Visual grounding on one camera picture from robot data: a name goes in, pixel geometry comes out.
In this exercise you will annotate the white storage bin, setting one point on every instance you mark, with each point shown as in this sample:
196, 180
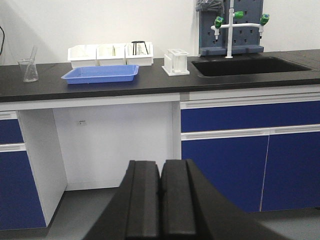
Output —
84, 55
111, 54
141, 60

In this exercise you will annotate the right white storage bin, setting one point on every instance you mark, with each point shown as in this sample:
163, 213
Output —
141, 60

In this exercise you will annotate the clear glass test tube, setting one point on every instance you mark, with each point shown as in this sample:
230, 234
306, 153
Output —
29, 76

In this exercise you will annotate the blue cabinet door far right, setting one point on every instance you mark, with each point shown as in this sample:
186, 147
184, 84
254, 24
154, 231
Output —
292, 174

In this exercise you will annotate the black metal tripod stand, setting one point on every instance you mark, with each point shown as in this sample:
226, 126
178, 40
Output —
139, 47

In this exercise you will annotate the white test tube rack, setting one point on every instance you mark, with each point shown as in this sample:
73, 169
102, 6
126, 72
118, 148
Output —
175, 62

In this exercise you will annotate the left white storage bin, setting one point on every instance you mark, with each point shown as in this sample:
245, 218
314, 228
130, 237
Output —
84, 55

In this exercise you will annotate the grey pegboard drying rack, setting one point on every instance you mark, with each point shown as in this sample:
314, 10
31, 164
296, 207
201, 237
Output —
208, 11

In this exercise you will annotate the middle white storage bin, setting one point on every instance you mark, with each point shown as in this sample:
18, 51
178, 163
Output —
111, 54

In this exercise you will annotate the blue cabinet door middle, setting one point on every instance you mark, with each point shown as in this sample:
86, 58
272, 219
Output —
235, 166

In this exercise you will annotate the black lab sink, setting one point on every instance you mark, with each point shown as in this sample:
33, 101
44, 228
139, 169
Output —
256, 65

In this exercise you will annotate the blue plastic tray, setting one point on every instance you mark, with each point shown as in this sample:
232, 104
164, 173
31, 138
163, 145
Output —
101, 74

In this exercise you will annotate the blue cabinet drawer right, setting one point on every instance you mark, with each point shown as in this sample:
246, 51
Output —
250, 116

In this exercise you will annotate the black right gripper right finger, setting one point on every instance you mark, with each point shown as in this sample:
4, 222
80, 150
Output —
193, 209

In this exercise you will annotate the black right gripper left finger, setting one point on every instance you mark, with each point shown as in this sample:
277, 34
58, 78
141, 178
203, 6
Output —
133, 211

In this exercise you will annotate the white lab faucet green knobs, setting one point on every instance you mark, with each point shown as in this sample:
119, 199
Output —
241, 29

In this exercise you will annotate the blue cabinet door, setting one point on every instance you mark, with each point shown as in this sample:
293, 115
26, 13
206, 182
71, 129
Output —
235, 166
292, 174

